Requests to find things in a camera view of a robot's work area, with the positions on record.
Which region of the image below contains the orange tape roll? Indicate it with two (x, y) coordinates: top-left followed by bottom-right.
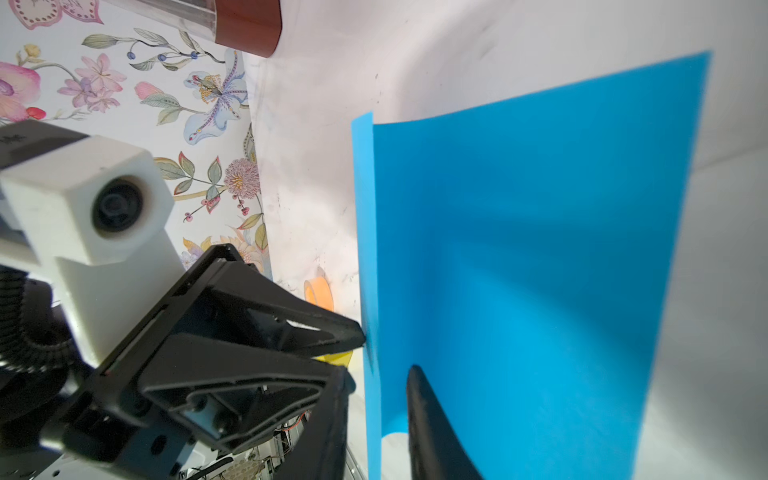
(303, 267), (335, 311)

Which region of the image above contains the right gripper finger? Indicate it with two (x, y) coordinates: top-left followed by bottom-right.
(406, 365), (481, 480)

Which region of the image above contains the brown wooden metronome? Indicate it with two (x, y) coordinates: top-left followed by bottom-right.
(113, 0), (282, 58)

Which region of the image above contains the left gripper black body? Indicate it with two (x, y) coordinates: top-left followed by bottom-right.
(41, 335), (231, 479)

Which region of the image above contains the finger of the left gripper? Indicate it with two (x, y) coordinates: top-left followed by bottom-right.
(137, 334), (354, 479)
(107, 245), (365, 384)

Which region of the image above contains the blue square paper sheet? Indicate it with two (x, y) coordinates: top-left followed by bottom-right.
(351, 52), (710, 479)

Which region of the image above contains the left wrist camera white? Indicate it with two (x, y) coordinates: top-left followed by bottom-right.
(1, 120), (184, 367)

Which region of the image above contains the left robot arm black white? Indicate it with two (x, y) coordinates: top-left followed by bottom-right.
(1, 245), (365, 479)

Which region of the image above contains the yellow block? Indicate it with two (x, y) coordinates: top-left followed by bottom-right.
(315, 351), (353, 368)

